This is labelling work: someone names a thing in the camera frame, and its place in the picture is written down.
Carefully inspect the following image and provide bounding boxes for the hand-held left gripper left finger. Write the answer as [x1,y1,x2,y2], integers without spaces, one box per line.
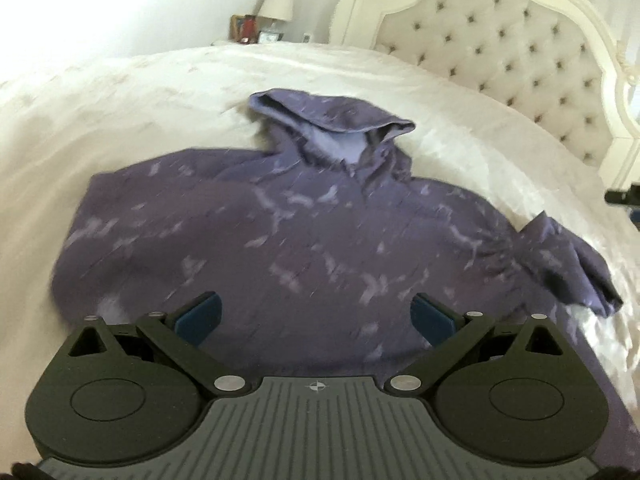
[67,291,247,397]

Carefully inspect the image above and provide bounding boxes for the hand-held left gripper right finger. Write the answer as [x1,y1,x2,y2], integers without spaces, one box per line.
[385,293,567,397]

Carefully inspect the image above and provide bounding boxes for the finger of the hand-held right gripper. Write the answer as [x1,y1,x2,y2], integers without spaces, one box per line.
[604,188,640,208]

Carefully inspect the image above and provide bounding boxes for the purple patterned hoodie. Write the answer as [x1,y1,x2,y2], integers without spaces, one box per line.
[49,88,624,386]

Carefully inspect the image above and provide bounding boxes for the cream tufted headboard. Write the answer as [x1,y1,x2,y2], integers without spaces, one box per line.
[327,0,640,192]

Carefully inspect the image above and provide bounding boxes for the white fluffy bed blanket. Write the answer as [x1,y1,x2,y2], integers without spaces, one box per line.
[0,42,640,476]

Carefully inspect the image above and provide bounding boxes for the white table lamp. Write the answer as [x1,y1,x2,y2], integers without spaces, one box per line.
[257,0,295,36]

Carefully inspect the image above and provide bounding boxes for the picture frame with red print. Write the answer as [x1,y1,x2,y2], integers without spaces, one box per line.
[229,14,259,42]

